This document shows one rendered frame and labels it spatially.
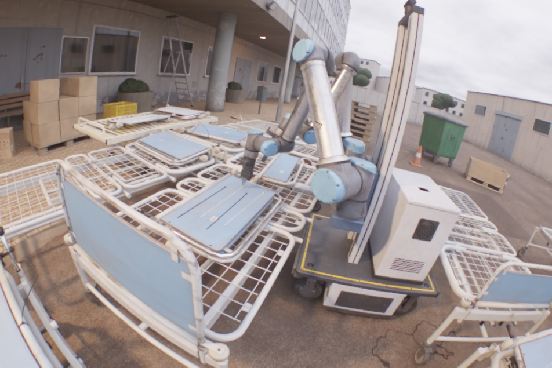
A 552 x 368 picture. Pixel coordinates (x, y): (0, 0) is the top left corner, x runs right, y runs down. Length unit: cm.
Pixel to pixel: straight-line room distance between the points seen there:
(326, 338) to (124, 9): 792
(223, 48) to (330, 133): 710
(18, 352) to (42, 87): 359
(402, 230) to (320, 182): 55
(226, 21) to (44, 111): 591
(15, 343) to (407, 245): 167
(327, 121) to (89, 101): 409
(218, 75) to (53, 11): 531
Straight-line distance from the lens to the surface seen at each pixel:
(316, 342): 148
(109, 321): 154
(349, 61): 153
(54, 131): 425
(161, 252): 60
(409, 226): 131
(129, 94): 652
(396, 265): 145
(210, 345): 80
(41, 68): 660
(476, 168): 704
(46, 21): 674
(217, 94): 790
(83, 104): 449
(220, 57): 789
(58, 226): 236
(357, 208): 116
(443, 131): 729
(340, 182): 94
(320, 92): 103
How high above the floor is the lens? 124
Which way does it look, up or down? 19 degrees down
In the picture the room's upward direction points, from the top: 10 degrees clockwise
